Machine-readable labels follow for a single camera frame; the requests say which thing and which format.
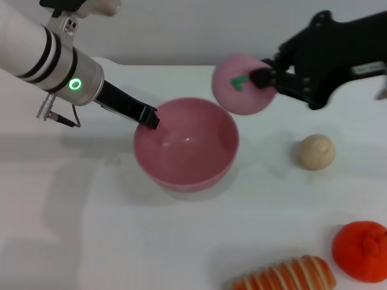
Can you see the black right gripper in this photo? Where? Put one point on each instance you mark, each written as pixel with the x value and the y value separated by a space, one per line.
pixel 320 57

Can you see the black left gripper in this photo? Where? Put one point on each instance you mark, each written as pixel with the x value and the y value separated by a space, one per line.
pixel 121 101

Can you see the pink plush peach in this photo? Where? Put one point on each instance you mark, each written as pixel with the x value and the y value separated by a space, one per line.
pixel 232 96

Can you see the pink plastic bowl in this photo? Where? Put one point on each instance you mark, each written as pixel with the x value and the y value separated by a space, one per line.
pixel 187 157

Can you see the beige plush ball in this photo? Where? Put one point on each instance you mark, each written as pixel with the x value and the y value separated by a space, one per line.
pixel 317 152

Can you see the striped orange bread loaf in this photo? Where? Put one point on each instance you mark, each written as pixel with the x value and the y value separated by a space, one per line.
pixel 287 275

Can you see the orange plush tangerine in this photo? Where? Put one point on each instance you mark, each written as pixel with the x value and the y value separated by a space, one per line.
pixel 356 256

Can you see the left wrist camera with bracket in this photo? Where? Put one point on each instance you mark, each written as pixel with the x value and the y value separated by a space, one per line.
pixel 69 18

